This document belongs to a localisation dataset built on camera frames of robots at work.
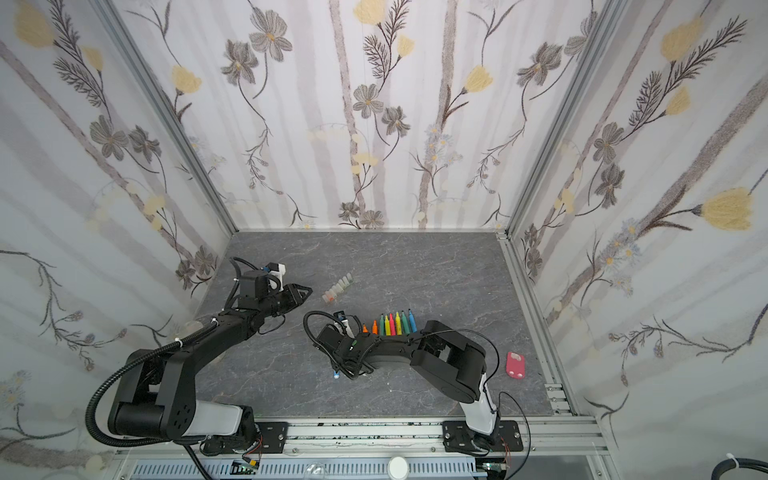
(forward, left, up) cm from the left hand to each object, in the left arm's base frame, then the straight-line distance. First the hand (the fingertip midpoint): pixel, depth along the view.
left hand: (305, 283), depth 89 cm
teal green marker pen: (-8, -31, -11) cm, 34 cm away
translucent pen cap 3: (+6, -8, -12) cm, 16 cm away
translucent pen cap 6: (+3, -5, -13) cm, 14 cm away
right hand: (-15, -8, -10) cm, 20 cm away
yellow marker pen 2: (-9, -28, -11) cm, 32 cm away
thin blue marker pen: (-24, -10, -12) cm, 29 cm away
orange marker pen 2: (-10, -21, -12) cm, 26 cm away
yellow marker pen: (-9, -25, -11) cm, 29 cm away
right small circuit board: (-47, -50, -10) cm, 69 cm away
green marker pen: (-9, -23, -11) cm, 27 cm away
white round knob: (-47, -26, -1) cm, 53 cm away
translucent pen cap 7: (+2, -4, -13) cm, 14 cm away
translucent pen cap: (+9, -11, -12) cm, 18 cm away
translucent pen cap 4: (+5, -8, -12) cm, 15 cm away
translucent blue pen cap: (+10, -12, -12) cm, 20 cm away
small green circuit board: (-45, +12, -15) cm, 48 cm away
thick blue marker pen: (-7, -33, -12) cm, 36 cm away
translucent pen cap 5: (+4, -6, -12) cm, 15 cm away
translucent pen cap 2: (+8, -9, -12) cm, 17 cm away
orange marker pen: (-10, -18, -12) cm, 23 cm away
